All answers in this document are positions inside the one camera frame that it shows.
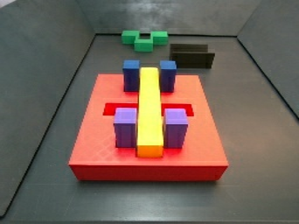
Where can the green U-shaped block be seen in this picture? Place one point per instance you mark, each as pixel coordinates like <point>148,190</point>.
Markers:
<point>145,45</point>

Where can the blue post left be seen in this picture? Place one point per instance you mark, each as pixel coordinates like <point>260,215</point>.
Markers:
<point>132,68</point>

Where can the purple post left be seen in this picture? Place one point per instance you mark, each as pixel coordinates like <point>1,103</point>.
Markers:
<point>125,124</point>

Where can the red base board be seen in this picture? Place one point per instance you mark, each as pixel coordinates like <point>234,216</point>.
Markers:
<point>98,160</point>

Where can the blue post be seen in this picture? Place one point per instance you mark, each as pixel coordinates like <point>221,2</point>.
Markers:
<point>168,75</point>
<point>132,68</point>

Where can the purple post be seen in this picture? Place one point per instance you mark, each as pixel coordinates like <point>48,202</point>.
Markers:
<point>125,124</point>
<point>176,125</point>

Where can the black L-shaped fixture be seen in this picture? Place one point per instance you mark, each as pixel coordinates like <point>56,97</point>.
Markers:
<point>192,56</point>

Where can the blue post right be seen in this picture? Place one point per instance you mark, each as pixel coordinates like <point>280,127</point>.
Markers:
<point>168,75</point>

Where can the yellow long bar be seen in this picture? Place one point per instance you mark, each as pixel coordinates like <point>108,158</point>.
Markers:
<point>150,139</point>

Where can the purple post right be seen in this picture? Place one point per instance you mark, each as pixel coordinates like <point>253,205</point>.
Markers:
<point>176,125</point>

